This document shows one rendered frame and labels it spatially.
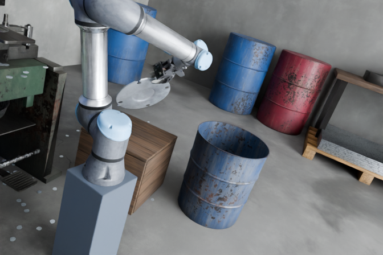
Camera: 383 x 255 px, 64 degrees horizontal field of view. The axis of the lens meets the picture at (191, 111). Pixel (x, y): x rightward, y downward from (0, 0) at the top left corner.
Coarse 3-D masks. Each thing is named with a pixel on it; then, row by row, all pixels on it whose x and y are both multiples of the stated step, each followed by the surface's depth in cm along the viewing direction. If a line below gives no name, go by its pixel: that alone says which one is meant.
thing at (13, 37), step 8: (0, 32) 120; (8, 32) 123; (16, 32) 127; (0, 40) 113; (8, 40) 114; (16, 40) 117; (24, 40) 120; (32, 40) 123; (0, 48) 125; (8, 48) 128; (0, 56) 126
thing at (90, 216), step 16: (80, 176) 106; (128, 176) 114; (64, 192) 110; (80, 192) 106; (96, 192) 102; (112, 192) 105; (128, 192) 115; (64, 208) 112; (80, 208) 107; (96, 208) 103; (112, 208) 109; (128, 208) 120; (64, 224) 113; (80, 224) 109; (96, 224) 105; (112, 224) 115; (64, 240) 115; (80, 240) 110; (96, 240) 109; (112, 240) 120
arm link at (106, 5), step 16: (96, 0) 84; (112, 0) 84; (128, 0) 86; (96, 16) 86; (112, 16) 85; (128, 16) 86; (144, 16) 90; (128, 32) 90; (144, 32) 93; (160, 32) 96; (176, 32) 104; (160, 48) 102; (176, 48) 103; (192, 48) 108; (192, 64) 113; (208, 64) 113
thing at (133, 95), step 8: (144, 80) 148; (152, 80) 151; (128, 88) 150; (136, 88) 152; (144, 88) 156; (152, 88) 157; (160, 88) 160; (168, 88) 163; (120, 96) 154; (128, 96) 156; (136, 96) 160; (144, 96) 163; (152, 96) 165; (160, 96) 167; (120, 104) 161; (128, 104) 164; (136, 104) 166; (144, 104) 169; (152, 104) 173
